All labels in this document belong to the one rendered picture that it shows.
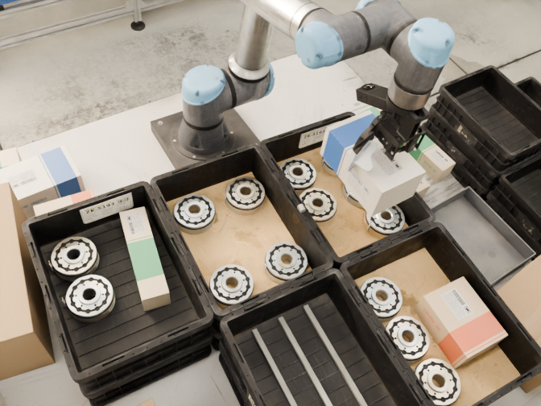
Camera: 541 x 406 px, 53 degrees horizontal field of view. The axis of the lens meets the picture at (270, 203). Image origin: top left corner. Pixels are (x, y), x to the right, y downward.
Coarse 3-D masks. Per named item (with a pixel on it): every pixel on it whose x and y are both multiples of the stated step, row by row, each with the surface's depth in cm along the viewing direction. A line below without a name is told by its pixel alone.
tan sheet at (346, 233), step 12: (300, 156) 153; (312, 156) 154; (324, 180) 149; (336, 180) 150; (336, 192) 148; (348, 204) 146; (336, 216) 143; (348, 216) 143; (360, 216) 144; (324, 228) 141; (336, 228) 141; (348, 228) 141; (360, 228) 142; (336, 240) 139; (348, 240) 139; (360, 240) 140; (372, 240) 140; (336, 252) 137; (348, 252) 137
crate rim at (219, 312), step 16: (256, 144) 141; (208, 160) 137; (160, 176) 132; (272, 176) 136; (160, 192) 130; (288, 192) 134; (176, 224) 125; (304, 224) 129; (192, 256) 121; (320, 272) 122; (208, 288) 117; (272, 288) 118; (240, 304) 116
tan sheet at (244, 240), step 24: (216, 192) 144; (216, 216) 139; (240, 216) 140; (264, 216) 141; (192, 240) 135; (216, 240) 135; (240, 240) 136; (264, 240) 137; (288, 240) 137; (216, 264) 132; (240, 264) 132; (264, 288) 129
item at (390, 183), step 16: (368, 112) 123; (336, 128) 119; (352, 128) 119; (336, 144) 118; (352, 144) 117; (336, 160) 121; (384, 160) 115; (400, 160) 116; (352, 176) 118; (368, 176) 112; (384, 176) 113; (400, 176) 113; (416, 176) 114; (352, 192) 120; (368, 192) 114; (384, 192) 110; (400, 192) 115; (368, 208) 117; (384, 208) 118
